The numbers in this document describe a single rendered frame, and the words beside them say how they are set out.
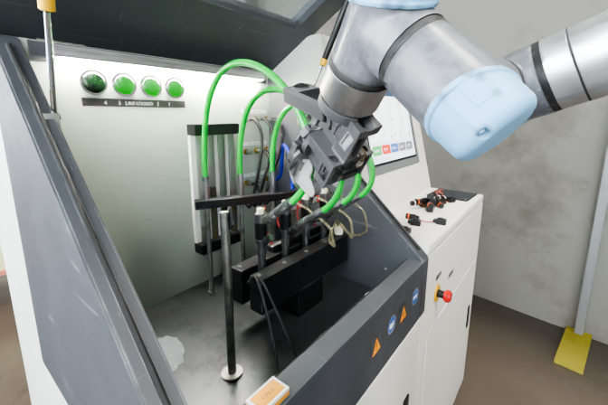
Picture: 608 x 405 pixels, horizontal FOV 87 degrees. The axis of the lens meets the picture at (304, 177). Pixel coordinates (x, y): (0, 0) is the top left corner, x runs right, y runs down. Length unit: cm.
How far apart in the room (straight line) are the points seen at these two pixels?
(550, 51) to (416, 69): 15
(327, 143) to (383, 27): 18
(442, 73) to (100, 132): 70
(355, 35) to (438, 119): 11
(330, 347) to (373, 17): 47
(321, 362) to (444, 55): 45
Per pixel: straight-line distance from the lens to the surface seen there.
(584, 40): 39
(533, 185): 249
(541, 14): 253
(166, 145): 88
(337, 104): 37
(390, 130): 128
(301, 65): 106
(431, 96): 28
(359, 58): 34
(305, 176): 50
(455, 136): 28
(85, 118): 81
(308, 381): 53
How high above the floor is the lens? 131
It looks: 11 degrees down
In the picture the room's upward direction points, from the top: straight up
